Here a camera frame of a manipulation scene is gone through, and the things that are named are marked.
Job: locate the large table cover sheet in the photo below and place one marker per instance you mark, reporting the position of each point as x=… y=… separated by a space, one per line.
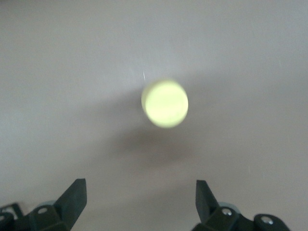
x=72 y=72

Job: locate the pale yellow plastic cup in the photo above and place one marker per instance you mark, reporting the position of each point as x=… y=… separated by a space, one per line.
x=166 y=103

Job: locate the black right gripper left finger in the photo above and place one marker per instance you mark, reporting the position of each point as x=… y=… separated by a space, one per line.
x=69 y=207

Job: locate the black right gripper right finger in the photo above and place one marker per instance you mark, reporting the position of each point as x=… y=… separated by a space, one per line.
x=209 y=211

